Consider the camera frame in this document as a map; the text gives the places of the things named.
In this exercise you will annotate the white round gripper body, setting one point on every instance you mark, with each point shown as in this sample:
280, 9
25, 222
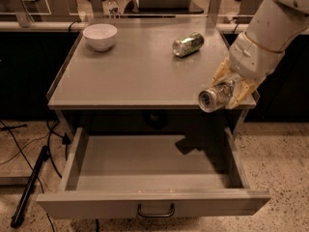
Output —
255, 59

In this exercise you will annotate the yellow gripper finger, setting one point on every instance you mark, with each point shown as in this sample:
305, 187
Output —
243, 88
225, 72

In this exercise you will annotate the blue silver redbull can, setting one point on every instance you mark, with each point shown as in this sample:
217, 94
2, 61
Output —
216, 96

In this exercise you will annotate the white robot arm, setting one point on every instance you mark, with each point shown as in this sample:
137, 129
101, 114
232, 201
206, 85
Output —
276, 23

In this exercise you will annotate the green soda can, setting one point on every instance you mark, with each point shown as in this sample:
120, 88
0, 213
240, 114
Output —
188, 45

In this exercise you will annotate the grey cabinet with glass top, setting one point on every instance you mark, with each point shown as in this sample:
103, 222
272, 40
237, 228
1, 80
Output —
139, 86

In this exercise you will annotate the open grey top drawer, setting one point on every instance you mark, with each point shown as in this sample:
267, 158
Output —
109, 176

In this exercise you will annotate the silver hp laptop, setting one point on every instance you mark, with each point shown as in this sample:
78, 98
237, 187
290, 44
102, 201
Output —
172, 7

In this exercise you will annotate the clear plastic water bottle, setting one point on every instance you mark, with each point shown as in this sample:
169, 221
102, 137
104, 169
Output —
113, 8

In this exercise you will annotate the white ceramic bowl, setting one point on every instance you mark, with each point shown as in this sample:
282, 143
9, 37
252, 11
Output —
100, 37

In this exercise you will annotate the black bar on floor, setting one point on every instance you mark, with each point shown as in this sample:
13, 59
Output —
18, 216

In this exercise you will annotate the black metal drawer handle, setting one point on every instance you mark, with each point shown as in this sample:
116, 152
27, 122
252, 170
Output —
155, 210

